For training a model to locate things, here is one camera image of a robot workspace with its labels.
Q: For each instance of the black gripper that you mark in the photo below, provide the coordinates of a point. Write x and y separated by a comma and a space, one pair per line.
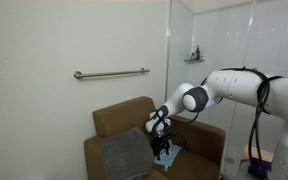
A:
160, 145

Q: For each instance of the light blue towel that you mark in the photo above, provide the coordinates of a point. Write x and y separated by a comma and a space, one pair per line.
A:
174, 156

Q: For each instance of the grey terry towel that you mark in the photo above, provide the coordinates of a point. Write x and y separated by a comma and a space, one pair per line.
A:
127, 155

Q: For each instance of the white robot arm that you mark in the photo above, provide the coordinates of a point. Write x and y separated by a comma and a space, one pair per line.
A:
237, 88

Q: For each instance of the brown armchair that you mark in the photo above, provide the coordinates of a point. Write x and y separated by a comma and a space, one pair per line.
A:
120, 115

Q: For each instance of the wooden stool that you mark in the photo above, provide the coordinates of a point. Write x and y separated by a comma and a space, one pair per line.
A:
249, 151

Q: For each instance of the dark purple clamp block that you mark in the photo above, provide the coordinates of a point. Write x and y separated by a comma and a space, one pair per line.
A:
259, 168

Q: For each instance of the metal towel bar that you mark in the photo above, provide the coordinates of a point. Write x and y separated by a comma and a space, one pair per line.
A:
110, 73

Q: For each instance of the glass corner shelf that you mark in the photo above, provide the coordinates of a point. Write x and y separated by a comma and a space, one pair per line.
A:
194, 60

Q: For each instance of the small dark bottle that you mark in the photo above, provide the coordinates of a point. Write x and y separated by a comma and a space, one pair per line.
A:
192, 56

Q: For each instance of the dark pump bottle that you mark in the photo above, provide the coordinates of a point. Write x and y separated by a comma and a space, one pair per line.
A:
197, 53

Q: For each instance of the glass shower screen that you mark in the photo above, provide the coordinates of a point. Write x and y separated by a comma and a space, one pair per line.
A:
180, 33

